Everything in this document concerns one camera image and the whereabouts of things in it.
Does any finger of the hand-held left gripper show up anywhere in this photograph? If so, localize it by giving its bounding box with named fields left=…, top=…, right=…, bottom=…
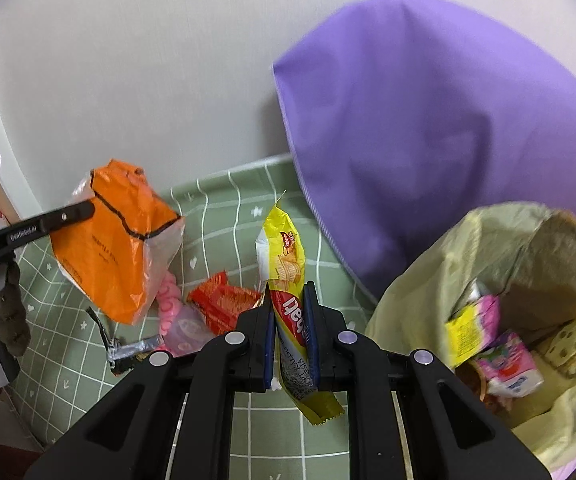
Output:
left=43, top=199, right=95, bottom=235

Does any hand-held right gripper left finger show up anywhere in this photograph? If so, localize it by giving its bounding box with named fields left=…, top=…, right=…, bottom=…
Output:
left=23, top=282, right=276, bottom=480

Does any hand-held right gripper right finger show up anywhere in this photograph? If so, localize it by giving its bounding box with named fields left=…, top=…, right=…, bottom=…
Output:
left=304, top=281, right=553, bottom=480

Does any orange snack bag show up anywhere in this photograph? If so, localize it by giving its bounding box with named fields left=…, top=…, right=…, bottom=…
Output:
left=49, top=158, right=186, bottom=326

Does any yellow wafer snack packet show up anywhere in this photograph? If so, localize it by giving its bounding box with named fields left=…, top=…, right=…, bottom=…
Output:
left=254, top=191, right=345, bottom=427

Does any yellow and pink snack packet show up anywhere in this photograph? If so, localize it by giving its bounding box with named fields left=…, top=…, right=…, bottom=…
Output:
left=445, top=294, right=501, bottom=368

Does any pink cartoon drink carton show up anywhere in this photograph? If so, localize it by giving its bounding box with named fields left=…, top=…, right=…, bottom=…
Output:
left=472, top=329, right=546, bottom=398

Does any dotted waste bin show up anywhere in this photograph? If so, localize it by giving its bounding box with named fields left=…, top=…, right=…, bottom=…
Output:
left=542, top=305, right=576, bottom=376

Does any white plastic bag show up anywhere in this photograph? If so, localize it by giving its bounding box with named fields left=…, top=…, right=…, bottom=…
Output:
left=0, top=180, right=25, bottom=227

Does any red orange snack packet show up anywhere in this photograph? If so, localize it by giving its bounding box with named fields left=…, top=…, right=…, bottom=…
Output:
left=187, top=271, right=263, bottom=337

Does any pink flat packet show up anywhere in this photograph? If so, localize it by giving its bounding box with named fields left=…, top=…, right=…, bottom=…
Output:
left=160, top=305, right=219, bottom=356

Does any pink plastic toy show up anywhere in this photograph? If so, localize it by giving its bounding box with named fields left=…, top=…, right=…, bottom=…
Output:
left=155, top=272, right=183, bottom=338

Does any green checked tablecloth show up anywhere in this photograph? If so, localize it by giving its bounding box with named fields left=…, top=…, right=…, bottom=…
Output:
left=0, top=154, right=383, bottom=480

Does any silver and black wrapper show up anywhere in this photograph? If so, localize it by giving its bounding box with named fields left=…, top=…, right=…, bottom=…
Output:
left=85, top=307, right=163, bottom=377

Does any purple cloth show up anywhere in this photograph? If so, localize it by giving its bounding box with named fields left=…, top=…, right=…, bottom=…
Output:
left=272, top=0, right=576, bottom=301

